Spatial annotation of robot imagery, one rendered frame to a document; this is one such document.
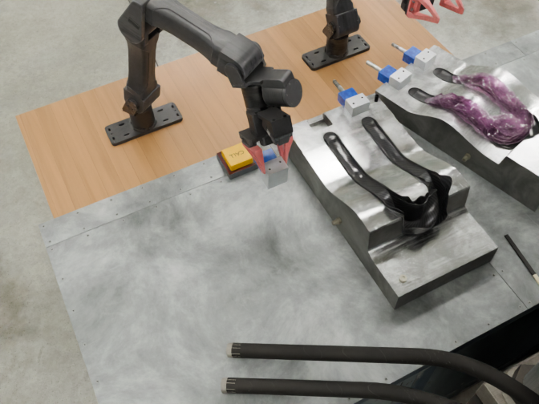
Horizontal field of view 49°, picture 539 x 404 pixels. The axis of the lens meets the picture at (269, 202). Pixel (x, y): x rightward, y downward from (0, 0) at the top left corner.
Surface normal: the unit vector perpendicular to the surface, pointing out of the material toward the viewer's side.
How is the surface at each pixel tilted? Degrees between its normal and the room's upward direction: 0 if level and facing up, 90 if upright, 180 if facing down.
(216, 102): 0
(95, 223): 0
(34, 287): 0
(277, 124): 63
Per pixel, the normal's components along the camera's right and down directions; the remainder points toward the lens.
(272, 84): -0.52, 0.70
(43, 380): -0.01, -0.58
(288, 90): 0.77, 0.15
